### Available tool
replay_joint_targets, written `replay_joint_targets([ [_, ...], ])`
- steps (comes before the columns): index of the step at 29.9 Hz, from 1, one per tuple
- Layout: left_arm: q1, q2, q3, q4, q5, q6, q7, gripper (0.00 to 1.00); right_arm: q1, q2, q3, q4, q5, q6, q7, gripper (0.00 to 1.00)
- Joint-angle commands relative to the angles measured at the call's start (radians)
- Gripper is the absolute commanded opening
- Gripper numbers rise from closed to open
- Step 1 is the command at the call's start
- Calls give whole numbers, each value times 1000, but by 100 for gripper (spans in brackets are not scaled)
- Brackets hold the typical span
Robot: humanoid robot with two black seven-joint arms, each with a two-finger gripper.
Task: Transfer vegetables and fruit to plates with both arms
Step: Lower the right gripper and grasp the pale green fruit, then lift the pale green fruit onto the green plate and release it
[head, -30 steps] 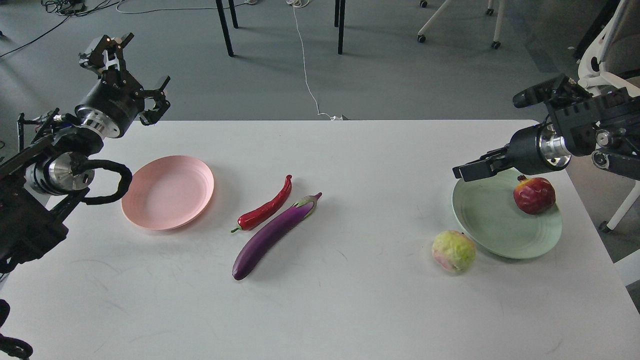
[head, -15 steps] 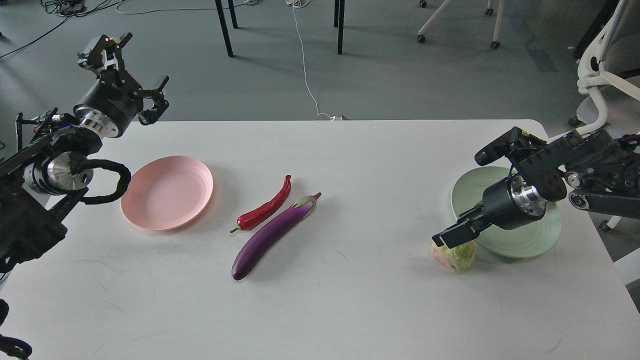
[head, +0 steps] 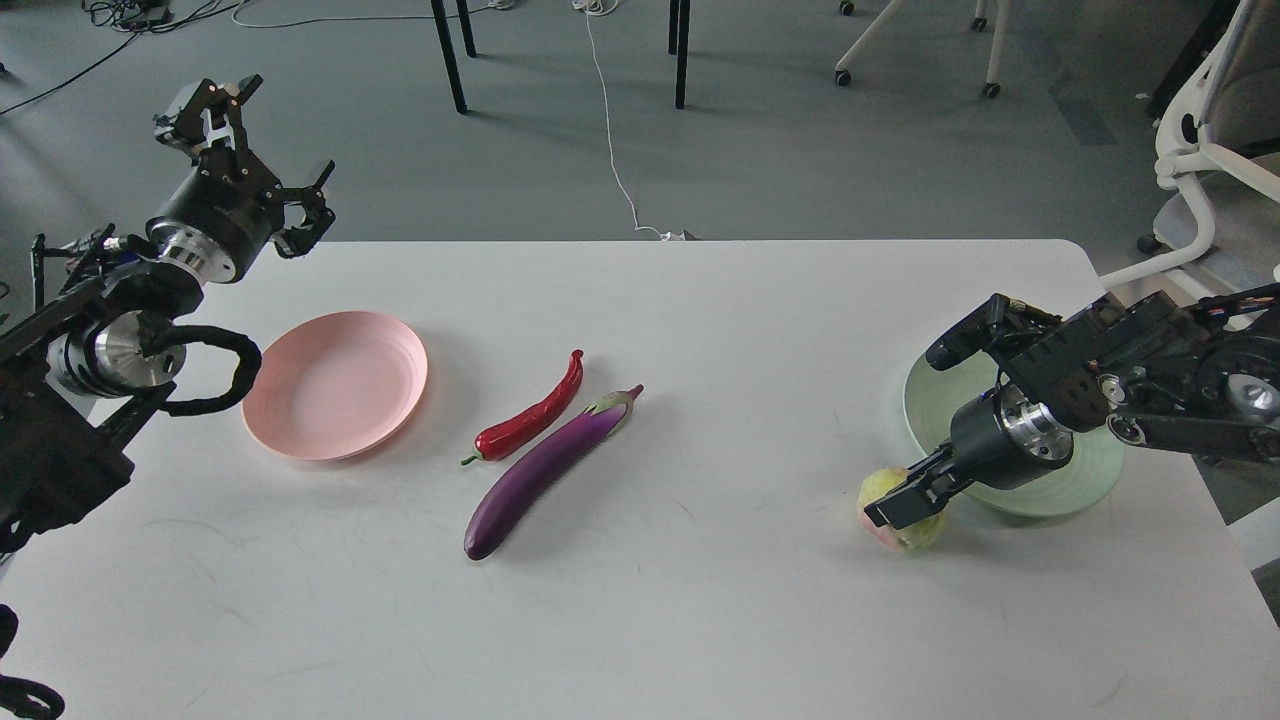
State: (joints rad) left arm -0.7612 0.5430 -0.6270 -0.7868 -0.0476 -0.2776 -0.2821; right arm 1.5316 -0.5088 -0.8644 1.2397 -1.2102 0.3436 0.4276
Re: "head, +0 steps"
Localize purple eggplant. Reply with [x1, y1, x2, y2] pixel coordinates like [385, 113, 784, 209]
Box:
[463, 384, 645, 561]

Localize red chili pepper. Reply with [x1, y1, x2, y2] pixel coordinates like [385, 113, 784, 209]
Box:
[460, 348, 585, 468]

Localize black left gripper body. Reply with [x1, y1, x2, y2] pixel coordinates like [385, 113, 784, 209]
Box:
[147, 160, 284, 284]

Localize pink plate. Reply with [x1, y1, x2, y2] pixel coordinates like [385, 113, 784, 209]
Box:
[241, 311, 429, 462]

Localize black table legs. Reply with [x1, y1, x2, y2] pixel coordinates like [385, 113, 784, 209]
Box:
[428, 1, 692, 115]

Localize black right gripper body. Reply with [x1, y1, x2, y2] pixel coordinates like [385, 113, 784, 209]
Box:
[947, 386, 1075, 489]

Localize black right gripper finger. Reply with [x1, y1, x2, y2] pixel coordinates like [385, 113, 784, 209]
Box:
[891, 446, 955, 487]
[867, 477, 969, 529]

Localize white office chair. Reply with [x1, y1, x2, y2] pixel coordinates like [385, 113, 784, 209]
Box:
[1100, 1, 1279, 290]

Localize white floor cable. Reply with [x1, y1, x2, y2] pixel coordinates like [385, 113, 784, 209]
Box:
[232, 0, 691, 242]

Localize black floor cables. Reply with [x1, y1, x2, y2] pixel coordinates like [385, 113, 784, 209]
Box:
[0, 0, 251, 118]

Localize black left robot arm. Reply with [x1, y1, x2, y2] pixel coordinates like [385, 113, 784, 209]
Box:
[1, 74, 335, 564]

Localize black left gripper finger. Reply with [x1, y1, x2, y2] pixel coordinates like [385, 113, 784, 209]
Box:
[154, 74, 264, 181]
[268, 160, 337, 259]

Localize light green plate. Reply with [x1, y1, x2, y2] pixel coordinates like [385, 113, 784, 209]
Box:
[902, 354, 1124, 518]

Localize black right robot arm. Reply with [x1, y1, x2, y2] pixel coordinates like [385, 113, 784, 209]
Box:
[863, 283, 1279, 530]

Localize white rolling chair base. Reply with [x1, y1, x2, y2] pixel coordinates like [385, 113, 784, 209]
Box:
[829, 1, 1016, 100]

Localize green pink guava fruit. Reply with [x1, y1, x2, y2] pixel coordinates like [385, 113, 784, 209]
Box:
[855, 468, 946, 552]

